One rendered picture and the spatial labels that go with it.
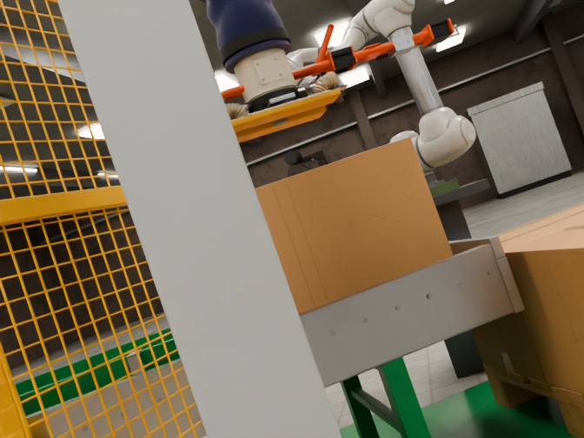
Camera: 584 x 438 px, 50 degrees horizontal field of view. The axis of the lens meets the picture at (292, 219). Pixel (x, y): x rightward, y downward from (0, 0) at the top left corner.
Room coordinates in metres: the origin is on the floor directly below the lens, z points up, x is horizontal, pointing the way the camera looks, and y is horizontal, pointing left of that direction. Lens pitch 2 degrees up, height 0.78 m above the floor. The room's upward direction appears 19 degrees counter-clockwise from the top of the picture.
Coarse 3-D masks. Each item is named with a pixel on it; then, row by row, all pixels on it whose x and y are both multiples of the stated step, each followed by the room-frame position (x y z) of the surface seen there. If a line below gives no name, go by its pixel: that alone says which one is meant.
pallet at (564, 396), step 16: (496, 368) 2.12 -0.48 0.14; (496, 384) 2.16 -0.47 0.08; (512, 384) 2.04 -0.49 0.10; (528, 384) 1.93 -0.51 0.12; (544, 384) 1.83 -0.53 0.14; (496, 400) 2.21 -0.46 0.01; (512, 400) 2.13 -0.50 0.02; (528, 400) 2.13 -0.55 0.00; (560, 400) 1.78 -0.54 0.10; (576, 400) 1.69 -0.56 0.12; (576, 416) 1.72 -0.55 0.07; (576, 432) 1.75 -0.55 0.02
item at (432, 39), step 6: (432, 24) 2.02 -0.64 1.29; (438, 24) 2.03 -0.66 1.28; (444, 24) 2.04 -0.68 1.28; (450, 24) 2.03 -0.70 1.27; (426, 30) 2.04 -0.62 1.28; (432, 30) 2.03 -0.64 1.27; (438, 30) 2.03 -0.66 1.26; (444, 30) 2.04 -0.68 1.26; (450, 30) 2.04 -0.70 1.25; (432, 36) 2.01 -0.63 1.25; (438, 36) 2.03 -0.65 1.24; (444, 36) 2.05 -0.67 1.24; (426, 42) 2.06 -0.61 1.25; (432, 42) 2.06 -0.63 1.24; (438, 42) 2.09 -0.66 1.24
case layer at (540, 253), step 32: (544, 224) 2.12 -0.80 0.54; (576, 224) 1.84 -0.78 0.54; (512, 256) 1.76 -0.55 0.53; (544, 256) 1.60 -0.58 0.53; (576, 256) 1.47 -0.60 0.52; (544, 288) 1.66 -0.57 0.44; (576, 288) 1.52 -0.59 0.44; (512, 320) 1.89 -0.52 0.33; (544, 320) 1.71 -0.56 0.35; (576, 320) 1.56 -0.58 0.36; (480, 352) 2.21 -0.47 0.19; (512, 352) 1.97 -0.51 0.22; (544, 352) 1.77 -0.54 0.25; (576, 352) 1.61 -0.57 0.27; (576, 384) 1.67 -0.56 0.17
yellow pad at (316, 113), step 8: (304, 112) 2.01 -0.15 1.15; (312, 112) 2.02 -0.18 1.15; (320, 112) 2.02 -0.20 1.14; (288, 120) 2.00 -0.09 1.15; (296, 120) 2.02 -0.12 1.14; (304, 120) 2.06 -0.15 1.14; (256, 128) 1.98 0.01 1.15; (264, 128) 1.98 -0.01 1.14; (272, 128) 2.00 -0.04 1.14; (280, 128) 2.05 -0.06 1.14; (240, 136) 1.97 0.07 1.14; (248, 136) 2.01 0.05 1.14; (256, 136) 2.06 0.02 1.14
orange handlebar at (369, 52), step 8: (424, 32) 2.03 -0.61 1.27; (416, 40) 2.03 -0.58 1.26; (368, 48) 1.99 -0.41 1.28; (376, 48) 1.99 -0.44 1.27; (384, 48) 2.00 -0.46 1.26; (360, 56) 1.99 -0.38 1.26; (368, 56) 2.00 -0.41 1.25; (376, 56) 2.04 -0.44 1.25; (312, 64) 1.95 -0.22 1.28; (320, 64) 1.95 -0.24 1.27; (328, 64) 1.96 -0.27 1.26; (296, 72) 1.94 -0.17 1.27; (304, 72) 1.95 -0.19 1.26; (312, 72) 1.99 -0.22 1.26; (320, 72) 2.00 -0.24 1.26; (232, 88) 1.90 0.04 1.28; (240, 88) 1.90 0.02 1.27; (224, 96) 1.90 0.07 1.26; (232, 96) 1.94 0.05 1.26
